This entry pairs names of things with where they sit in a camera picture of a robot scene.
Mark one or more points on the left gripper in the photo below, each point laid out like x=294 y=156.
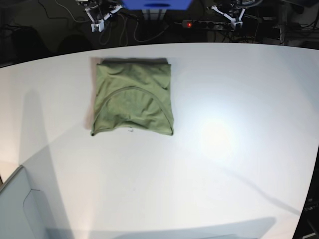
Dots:
x=233 y=10

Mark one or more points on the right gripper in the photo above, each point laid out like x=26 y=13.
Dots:
x=100 y=12

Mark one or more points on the green T-shirt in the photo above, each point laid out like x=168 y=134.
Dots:
x=133 y=93

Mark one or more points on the blue box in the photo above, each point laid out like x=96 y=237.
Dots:
x=157 y=4

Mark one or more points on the black power strip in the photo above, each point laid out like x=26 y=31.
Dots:
x=205 y=25

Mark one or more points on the aluminium post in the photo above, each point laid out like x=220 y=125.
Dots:
x=153 y=14

